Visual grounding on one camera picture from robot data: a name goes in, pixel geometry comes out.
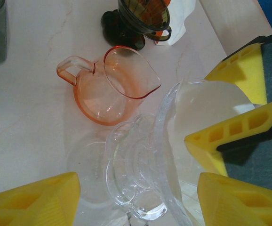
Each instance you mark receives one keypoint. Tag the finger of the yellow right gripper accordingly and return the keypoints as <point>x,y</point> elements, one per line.
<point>251,70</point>
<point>244,146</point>

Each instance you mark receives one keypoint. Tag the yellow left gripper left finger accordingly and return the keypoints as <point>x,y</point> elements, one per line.
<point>32,204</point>

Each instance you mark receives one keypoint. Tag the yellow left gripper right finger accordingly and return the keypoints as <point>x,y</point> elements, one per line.
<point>239,204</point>

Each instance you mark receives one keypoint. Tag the clear transparent coffee dripper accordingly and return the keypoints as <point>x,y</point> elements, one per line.
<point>138,164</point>

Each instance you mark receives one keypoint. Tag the dark olive coffee dripper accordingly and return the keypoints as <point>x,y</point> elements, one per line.
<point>131,23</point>

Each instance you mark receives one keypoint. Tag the white filter pack orange top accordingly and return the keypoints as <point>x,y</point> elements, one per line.
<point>183,18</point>

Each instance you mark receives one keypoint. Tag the orange transparent pitcher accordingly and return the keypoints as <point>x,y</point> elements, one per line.
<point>103,99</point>

